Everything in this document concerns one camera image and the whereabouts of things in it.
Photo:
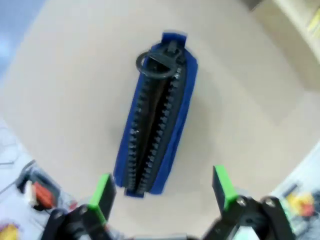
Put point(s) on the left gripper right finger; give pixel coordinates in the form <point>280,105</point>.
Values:
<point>225,187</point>

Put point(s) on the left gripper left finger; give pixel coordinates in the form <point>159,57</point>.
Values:
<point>100,197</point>

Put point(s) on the blue zippered pencil case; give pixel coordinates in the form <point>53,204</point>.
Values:
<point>160,120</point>

